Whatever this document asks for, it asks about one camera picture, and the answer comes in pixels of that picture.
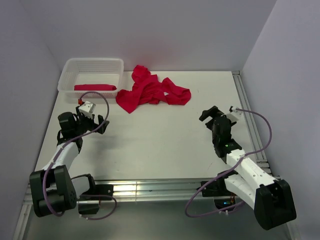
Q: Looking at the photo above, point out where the aluminium front rail frame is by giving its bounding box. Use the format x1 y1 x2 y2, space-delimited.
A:
13 179 301 240

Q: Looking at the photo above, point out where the aluminium right rail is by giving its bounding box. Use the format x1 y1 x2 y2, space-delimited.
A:
231 70 272 176

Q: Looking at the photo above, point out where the red t shirt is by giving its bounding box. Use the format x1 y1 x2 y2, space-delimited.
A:
73 84 117 91
115 65 192 114

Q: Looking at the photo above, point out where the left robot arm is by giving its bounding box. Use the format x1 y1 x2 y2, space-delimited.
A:
29 101 109 218

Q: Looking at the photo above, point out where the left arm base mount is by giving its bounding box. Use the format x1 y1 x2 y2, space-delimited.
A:
77 184 114 215

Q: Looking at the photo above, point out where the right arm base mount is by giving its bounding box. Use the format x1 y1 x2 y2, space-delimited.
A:
201 178 236 209

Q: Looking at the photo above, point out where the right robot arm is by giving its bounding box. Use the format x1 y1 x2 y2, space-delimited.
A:
199 106 297 230

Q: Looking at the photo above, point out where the white plastic basket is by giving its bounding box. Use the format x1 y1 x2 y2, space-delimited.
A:
57 57 126 99

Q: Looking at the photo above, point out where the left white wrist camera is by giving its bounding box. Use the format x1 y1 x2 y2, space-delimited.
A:
78 101 96 119

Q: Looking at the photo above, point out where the rolled red t shirt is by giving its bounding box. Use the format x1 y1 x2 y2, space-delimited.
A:
73 84 117 91

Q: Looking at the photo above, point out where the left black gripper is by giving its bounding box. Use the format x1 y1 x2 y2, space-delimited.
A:
74 106 109 136

